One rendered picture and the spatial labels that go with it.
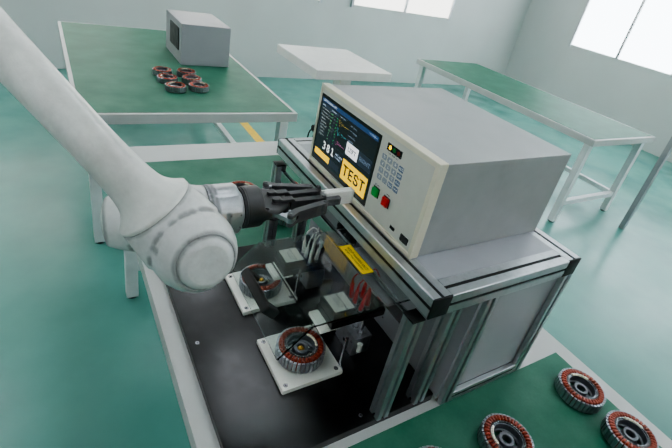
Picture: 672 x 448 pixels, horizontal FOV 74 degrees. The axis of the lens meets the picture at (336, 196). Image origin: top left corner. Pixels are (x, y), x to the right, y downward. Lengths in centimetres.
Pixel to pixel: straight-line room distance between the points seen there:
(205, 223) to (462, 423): 79
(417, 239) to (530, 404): 57
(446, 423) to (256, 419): 42
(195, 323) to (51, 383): 103
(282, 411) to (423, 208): 51
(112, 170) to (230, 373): 62
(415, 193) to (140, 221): 49
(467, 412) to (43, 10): 504
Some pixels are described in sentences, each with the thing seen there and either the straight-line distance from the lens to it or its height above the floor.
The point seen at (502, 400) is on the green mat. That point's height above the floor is 75.
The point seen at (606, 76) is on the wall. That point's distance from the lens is 776.
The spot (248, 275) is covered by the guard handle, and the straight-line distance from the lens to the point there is 85.
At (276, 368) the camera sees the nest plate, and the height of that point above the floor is 78.
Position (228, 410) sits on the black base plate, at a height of 77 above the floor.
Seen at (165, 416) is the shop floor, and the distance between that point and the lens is 195.
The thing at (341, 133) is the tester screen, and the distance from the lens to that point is 104.
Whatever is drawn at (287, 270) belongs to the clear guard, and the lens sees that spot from 86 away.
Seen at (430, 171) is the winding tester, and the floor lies 130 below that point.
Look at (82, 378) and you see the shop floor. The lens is 210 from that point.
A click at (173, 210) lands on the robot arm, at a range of 57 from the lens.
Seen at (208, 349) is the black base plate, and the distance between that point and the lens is 111.
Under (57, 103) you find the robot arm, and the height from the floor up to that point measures 139.
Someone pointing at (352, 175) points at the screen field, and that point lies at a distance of 101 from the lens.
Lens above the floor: 161
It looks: 28 degrees down
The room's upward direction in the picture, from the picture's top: 12 degrees clockwise
